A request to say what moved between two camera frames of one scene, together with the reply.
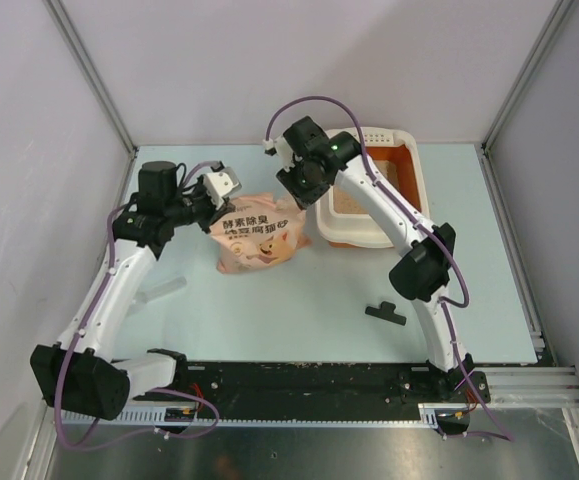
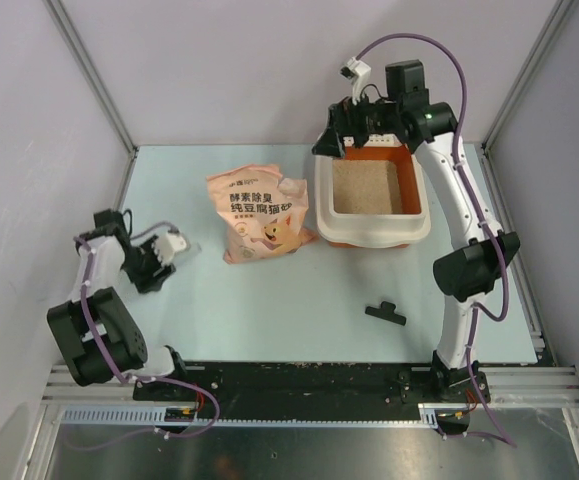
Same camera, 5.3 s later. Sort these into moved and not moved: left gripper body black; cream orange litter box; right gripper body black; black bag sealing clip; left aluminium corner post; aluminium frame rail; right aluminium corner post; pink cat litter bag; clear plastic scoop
Moved: right gripper body black; clear plastic scoop; pink cat litter bag; left gripper body black
Not moved: left aluminium corner post; cream orange litter box; aluminium frame rail; right aluminium corner post; black bag sealing clip
